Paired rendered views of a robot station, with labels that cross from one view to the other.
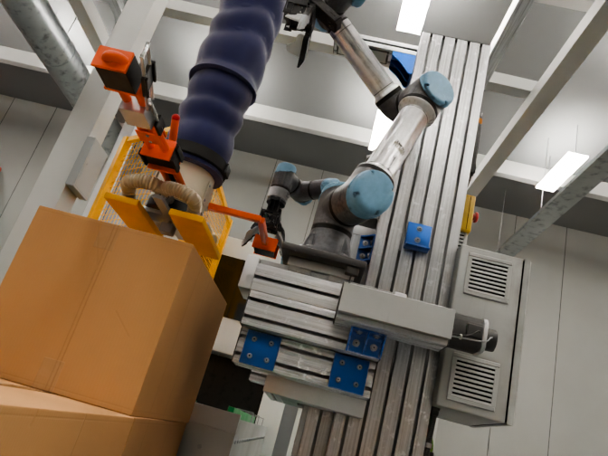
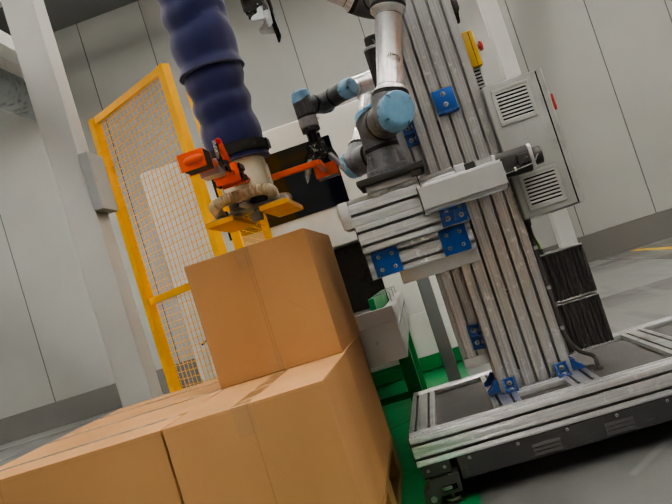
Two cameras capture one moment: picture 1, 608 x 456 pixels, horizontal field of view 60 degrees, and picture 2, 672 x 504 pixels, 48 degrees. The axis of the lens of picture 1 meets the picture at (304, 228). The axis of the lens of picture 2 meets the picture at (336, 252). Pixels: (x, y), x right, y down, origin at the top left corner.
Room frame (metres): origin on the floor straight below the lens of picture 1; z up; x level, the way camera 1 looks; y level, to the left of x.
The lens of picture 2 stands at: (-1.12, 0.14, 0.73)
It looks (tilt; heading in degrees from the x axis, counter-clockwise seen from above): 3 degrees up; 1
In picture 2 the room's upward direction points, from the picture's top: 18 degrees counter-clockwise
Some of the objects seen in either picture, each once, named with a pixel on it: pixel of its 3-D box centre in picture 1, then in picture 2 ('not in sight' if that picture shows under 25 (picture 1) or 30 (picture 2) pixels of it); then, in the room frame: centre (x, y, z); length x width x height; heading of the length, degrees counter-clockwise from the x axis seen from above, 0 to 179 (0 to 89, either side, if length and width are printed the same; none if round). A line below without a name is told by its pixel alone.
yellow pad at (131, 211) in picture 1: (139, 216); (230, 220); (1.55, 0.49, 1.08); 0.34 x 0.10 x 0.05; 175
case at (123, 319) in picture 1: (123, 327); (280, 303); (1.52, 0.41, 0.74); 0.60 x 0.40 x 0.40; 174
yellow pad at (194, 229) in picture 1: (198, 232); (281, 203); (1.53, 0.31, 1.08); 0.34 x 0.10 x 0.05; 175
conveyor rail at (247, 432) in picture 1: (250, 441); (399, 315); (3.04, -0.03, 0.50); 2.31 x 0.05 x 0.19; 176
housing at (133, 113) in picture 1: (138, 111); (211, 169); (1.08, 0.44, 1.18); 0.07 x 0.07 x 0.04; 85
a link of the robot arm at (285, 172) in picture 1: (284, 178); (303, 104); (1.79, 0.12, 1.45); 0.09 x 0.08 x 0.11; 138
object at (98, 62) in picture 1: (118, 71); (195, 162); (0.94, 0.46, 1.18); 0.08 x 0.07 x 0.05; 175
